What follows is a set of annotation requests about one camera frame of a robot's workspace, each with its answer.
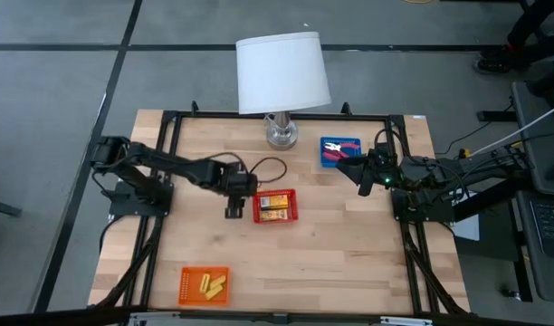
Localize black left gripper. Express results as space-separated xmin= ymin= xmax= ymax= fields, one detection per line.
xmin=213 ymin=162 xmax=260 ymax=220

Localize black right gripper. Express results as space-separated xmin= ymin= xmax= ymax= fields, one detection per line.
xmin=334 ymin=142 xmax=407 ymax=197

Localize pink handled pliers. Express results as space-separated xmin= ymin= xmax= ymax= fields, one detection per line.
xmin=322 ymin=142 xmax=362 ymax=163

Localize red plastic basket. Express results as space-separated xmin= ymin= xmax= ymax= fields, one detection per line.
xmin=252 ymin=188 xmax=300 ymax=225

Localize blue plastic basket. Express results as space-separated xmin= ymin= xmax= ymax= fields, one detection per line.
xmin=320 ymin=137 xmax=363 ymax=168

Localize yellow orange crayon box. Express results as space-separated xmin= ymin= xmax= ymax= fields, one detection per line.
xmin=259 ymin=194 xmax=290 ymax=211
xmin=259 ymin=210 xmax=290 ymax=223

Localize orange plastic basket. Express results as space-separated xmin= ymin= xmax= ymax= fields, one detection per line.
xmin=177 ymin=265 xmax=232 ymax=307

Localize white sheet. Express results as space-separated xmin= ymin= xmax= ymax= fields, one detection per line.
xmin=448 ymin=184 xmax=481 ymax=242

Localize white shade silver table lamp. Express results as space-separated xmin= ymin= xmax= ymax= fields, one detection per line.
xmin=234 ymin=30 xmax=332 ymax=151

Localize black desk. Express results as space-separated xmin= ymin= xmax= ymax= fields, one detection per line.
xmin=511 ymin=81 xmax=554 ymax=197

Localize black laptop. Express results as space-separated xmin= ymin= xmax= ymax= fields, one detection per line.
xmin=514 ymin=189 xmax=554 ymax=305

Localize person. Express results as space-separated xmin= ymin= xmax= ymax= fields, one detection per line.
xmin=473 ymin=0 xmax=554 ymax=73

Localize black floor stand foot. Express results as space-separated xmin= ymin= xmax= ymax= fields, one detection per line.
xmin=0 ymin=197 xmax=23 ymax=218

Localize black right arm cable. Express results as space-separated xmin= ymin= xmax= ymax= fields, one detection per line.
xmin=373 ymin=128 xmax=416 ymax=159

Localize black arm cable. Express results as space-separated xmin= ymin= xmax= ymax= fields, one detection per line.
xmin=204 ymin=151 xmax=288 ymax=186
xmin=373 ymin=128 xmax=416 ymax=159

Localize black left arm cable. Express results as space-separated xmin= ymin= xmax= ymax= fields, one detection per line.
xmin=204 ymin=151 xmax=288 ymax=186

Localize black metal table frame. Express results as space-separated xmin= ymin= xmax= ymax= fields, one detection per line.
xmin=89 ymin=100 xmax=471 ymax=318

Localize black camera mount rail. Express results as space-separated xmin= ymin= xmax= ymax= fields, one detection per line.
xmin=0 ymin=305 xmax=554 ymax=326

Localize black floor cable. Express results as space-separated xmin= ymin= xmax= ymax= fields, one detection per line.
xmin=446 ymin=104 xmax=516 ymax=156

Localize white cable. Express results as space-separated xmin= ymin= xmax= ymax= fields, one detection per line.
xmin=471 ymin=100 xmax=554 ymax=156

